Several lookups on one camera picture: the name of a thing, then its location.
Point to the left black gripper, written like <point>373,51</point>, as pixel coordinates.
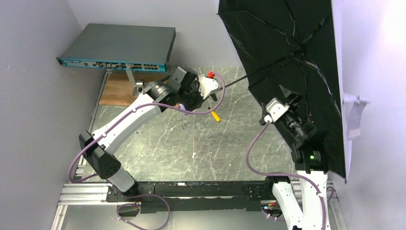
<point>197,96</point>

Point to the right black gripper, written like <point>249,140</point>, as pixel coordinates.
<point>290,118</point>

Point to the lilac folding umbrella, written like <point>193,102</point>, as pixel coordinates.
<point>293,43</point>

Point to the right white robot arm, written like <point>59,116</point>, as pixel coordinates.
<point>308,154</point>

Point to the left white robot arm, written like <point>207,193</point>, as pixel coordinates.
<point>184,87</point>

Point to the wooden base board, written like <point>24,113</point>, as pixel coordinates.
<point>118,91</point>

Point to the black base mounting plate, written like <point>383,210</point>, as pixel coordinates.
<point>198,195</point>

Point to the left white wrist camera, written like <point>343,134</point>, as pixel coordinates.
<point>207,86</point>

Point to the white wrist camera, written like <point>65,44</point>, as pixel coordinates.
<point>207,86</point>
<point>272,111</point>

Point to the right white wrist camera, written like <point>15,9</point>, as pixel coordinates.
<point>272,111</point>

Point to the yellow-handled screwdriver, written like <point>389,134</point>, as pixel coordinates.
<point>214,114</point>

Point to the metal switch stand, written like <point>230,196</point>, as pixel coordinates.
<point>138,85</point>

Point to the blue-fronted network switch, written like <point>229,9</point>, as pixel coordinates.
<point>122,47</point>

